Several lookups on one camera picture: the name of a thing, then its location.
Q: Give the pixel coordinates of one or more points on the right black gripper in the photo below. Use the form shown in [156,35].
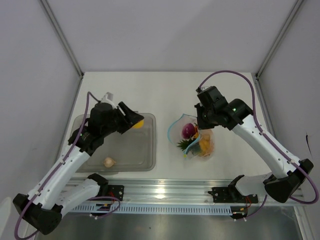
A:
[201,124]

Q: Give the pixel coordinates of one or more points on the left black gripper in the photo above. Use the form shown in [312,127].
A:
[131,117]

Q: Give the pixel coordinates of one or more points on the yellow toy lemon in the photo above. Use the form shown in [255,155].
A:
[138,125]

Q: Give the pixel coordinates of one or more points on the purple toy onion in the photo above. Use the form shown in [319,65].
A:
[188,131]

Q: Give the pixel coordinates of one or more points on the clear zip top bag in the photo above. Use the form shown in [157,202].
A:
[174,134]

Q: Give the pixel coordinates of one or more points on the orange toy pineapple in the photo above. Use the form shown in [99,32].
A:
[189,146]

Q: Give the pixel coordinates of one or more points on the beige toy garlic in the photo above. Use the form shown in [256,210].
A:
[108,162]

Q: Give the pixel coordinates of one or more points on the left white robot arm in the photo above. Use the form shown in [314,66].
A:
[45,205]

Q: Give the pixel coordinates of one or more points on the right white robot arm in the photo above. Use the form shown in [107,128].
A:
[288,172]

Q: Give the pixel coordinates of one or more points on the grey translucent plastic bin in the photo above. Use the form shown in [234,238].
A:
[133,151]

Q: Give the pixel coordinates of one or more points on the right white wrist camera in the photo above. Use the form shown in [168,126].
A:
[203,88]

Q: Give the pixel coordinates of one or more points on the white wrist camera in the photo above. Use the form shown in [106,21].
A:
[203,88]
[108,98]

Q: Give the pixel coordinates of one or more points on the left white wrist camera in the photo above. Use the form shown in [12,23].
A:
[108,98]

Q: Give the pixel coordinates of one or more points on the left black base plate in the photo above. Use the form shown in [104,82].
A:
[116,191]

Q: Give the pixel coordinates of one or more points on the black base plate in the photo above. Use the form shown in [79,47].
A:
[116,191]
[231,195]

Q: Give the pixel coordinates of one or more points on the aluminium front rail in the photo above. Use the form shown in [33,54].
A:
[168,192]

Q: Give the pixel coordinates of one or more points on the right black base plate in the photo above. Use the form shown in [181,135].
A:
[231,195]

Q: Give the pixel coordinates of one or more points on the white slotted cable duct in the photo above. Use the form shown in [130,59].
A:
[169,209]

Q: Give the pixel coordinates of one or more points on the left aluminium frame post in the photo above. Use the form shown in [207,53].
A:
[45,5]

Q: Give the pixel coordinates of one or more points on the aluminium frame post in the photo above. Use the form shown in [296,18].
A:
[45,5]
[280,36]

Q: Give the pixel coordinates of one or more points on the right aluminium frame post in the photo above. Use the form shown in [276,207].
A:
[280,36]

